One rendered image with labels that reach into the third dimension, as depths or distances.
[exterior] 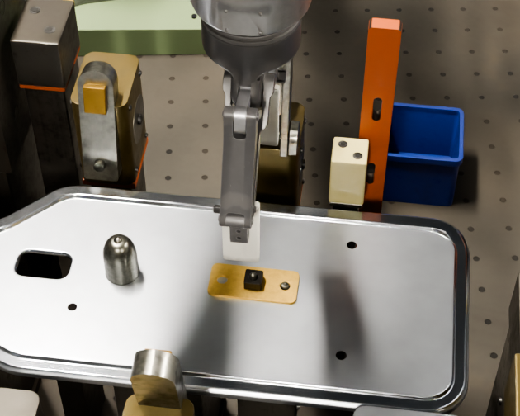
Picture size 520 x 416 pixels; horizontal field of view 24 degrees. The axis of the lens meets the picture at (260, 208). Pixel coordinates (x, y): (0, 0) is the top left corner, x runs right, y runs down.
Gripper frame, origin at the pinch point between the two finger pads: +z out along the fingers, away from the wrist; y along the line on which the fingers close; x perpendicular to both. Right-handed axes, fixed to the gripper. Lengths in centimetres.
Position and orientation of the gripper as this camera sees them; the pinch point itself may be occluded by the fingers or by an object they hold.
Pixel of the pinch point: (252, 189)
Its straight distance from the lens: 103.6
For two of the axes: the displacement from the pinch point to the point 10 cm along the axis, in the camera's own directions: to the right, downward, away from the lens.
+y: -1.2, 7.4, -6.6
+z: 0.0, 6.6, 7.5
